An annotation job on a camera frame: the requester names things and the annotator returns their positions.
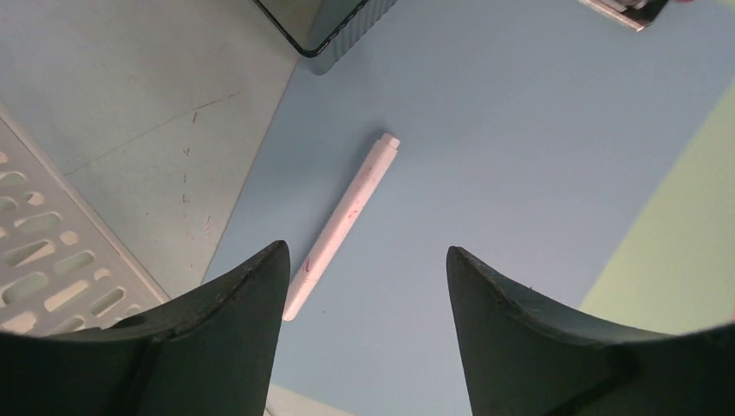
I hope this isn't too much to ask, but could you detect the plain white marker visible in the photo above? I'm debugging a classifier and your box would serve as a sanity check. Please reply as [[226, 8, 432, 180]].
[[282, 133, 400, 322]]

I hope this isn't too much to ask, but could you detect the green clipboard sheet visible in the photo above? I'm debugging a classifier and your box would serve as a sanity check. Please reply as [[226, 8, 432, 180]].
[[581, 88, 734, 334]]

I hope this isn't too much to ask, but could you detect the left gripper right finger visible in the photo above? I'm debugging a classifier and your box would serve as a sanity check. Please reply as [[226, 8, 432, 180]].
[[446, 246, 734, 415]]

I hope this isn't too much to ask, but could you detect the clear plastic drawer box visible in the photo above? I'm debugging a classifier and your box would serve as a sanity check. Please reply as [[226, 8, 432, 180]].
[[255, 1, 395, 75]]

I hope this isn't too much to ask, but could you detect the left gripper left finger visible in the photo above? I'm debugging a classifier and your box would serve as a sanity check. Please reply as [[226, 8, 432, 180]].
[[1, 240, 290, 415]]

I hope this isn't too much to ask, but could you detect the metal clipboard clip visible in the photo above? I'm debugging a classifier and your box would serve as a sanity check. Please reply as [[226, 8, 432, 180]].
[[578, 0, 669, 32]]

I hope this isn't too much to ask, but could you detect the white plastic file rack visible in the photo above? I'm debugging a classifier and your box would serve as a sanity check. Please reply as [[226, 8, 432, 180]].
[[1, 107, 169, 336]]

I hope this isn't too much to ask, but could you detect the blue clipboard sheet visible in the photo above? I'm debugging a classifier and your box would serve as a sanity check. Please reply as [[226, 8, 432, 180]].
[[208, 1, 734, 415]]

